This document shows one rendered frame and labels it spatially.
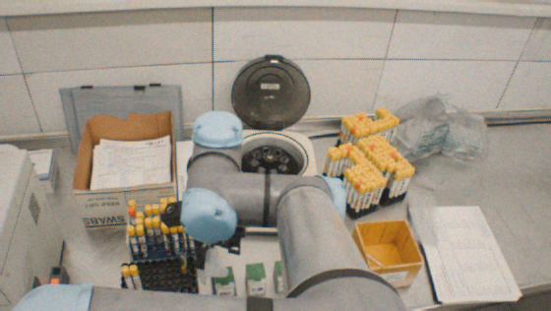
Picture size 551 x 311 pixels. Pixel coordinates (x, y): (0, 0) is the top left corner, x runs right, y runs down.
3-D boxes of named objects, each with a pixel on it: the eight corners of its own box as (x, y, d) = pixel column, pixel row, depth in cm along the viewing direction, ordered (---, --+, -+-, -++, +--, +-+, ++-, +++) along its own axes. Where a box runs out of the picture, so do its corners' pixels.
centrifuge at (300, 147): (220, 235, 108) (219, 202, 100) (225, 155, 130) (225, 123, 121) (316, 237, 110) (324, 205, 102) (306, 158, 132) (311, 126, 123)
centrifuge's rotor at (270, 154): (238, 195, 111) (239, 175, 106) (239, 155, 122) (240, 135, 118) (299, 197, 112) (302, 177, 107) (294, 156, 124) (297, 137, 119)
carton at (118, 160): (84, 232, 104) (68, 190, 94) (94, 156, 125) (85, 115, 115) (180, 224, 109) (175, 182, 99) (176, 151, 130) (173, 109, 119)
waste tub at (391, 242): (359, 293, 98) (370, 270, 92) (345, 248, 108) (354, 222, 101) (411, 287, 100) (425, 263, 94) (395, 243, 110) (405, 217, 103)
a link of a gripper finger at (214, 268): (222, 297, 80) (229, 255, 78) (193, 289, 81) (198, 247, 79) (227, 289, 83) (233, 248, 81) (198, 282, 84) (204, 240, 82)
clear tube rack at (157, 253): (131, 263, 99) (126, 245, 94) (132, 230, 106) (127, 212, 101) (216, 256, 103) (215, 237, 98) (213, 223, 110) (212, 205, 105)
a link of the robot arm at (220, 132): (186, 139, 60) (195, 104, 66) (190, 194, 68) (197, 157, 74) (242, 143, 61) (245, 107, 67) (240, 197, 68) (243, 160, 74)
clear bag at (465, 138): (430, 153, 139) (443, 119, 130) (431, 123, 151) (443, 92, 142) (488, 168, 136) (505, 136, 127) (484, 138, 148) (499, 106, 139)
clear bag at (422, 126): (403, 169, 132) (421, 122, 119) (367, 137, 142) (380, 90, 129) (455, 146, 143) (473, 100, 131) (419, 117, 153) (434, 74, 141)
